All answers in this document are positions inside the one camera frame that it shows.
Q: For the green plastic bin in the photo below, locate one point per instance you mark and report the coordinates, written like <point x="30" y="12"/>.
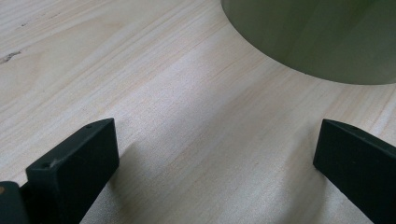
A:
<point x="317" y="37"/>

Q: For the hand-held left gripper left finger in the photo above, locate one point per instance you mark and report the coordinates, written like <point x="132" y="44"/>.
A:
<point x="77" y="168"/>

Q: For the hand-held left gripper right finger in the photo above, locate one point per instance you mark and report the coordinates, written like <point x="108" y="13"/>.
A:
<point x="358" y="165"/>

